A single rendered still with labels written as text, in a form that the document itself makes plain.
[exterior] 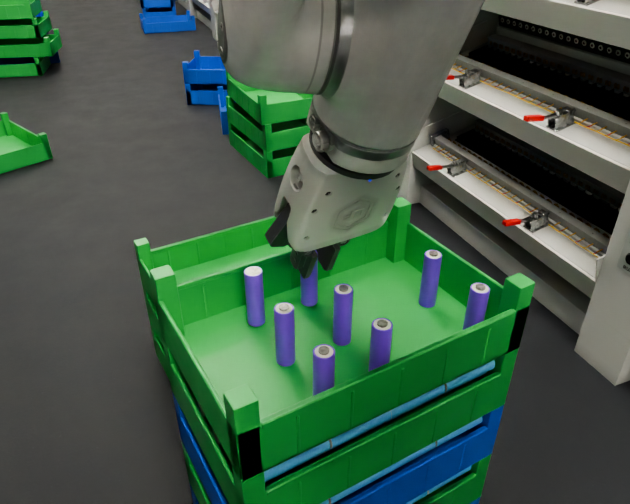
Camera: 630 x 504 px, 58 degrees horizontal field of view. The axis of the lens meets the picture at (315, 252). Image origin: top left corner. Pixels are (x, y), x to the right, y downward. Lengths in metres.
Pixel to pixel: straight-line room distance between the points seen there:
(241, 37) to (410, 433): 0.38
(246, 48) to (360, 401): 0.29
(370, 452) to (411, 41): 0.35
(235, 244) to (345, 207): 0.55
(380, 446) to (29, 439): 0.61
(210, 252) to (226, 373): 0.47
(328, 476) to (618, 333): 0.65
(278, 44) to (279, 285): 0.35
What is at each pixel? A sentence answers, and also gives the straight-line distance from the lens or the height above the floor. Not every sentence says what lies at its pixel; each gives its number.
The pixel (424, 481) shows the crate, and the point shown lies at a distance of 0.65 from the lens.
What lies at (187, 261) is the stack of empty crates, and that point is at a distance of 0.98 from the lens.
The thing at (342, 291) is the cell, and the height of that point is 0.39.
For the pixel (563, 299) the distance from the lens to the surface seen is 1.18.
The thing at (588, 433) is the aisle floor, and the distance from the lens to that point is 1.00.
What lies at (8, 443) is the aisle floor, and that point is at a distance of 1.01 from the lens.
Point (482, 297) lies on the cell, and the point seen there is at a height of 0.38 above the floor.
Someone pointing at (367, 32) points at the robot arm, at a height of 0.63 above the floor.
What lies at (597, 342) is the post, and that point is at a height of 0.05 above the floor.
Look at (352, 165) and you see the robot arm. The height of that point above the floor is 0.53.
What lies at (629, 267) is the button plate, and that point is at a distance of 1.00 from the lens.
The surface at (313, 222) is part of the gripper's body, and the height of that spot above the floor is 0.47.
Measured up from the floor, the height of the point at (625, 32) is 0.53.
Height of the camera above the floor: 0.70
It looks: 33 degrees down
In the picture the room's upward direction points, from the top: straight up
